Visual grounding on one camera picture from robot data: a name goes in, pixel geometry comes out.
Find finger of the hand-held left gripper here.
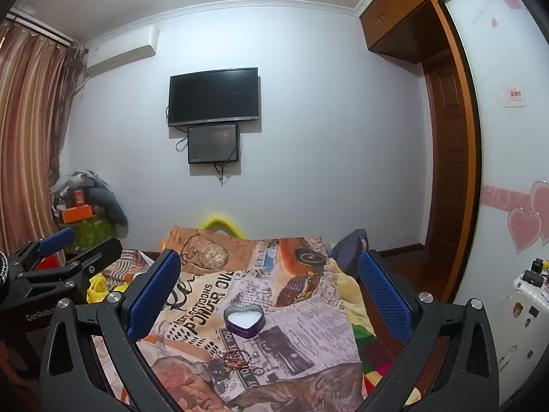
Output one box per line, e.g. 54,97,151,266
9,227,77,273
19,237,124,298

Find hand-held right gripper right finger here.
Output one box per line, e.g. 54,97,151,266
358,249,503,412

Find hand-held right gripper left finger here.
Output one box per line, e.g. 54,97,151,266
38,249,182,412

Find purple heart-shaped tin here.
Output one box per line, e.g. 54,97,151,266
224,304,266,339

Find red braided bracelet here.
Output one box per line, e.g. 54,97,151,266
220,349,253,372

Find green bag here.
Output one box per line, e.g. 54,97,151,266
63,218,117,255

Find yellow cloth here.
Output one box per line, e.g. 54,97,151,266
86,274,109,304

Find orange box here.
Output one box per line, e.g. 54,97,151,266
60,205,94,224

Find colourful fleece blanket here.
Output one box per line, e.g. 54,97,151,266
332,264,406,400

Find grey cloth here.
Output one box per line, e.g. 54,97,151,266
89,186,129,227

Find dark blue bag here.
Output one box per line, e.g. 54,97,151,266
329,229,370,276

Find yellow cushion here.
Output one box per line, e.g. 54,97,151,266
202,213,245,238

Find newspaper print blanket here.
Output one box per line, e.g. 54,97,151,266
92,224,365,412

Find striped brown curtain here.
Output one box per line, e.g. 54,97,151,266
0,19,85,258

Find white suitcase with stickers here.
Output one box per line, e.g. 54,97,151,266
493,268,549,398

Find black device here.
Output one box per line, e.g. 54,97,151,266
521,259,544,287

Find brown wooden door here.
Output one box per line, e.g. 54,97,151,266
422,49,481,259

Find large pink heart stickers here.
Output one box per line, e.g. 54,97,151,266
482,180,549,255

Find white sliding wardrobe door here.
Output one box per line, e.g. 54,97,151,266
444,0,549,396

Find white air conditioner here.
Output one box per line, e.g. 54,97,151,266
86,26,160,72

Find wooden overhead cabinet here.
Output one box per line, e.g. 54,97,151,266
359,0,451,66

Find small pink heart stickers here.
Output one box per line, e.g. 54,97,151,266
489,0,523,29

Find black cable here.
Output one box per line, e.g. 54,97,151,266
213,135,243,186

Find small black wall monitor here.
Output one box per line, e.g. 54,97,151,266
187,124,240,164

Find black wall television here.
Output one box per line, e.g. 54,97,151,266
167,67,262,128

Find white curtain rail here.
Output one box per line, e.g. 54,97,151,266
6,8,73,46

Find small square wall sticker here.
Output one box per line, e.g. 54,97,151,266
501,85,526,107

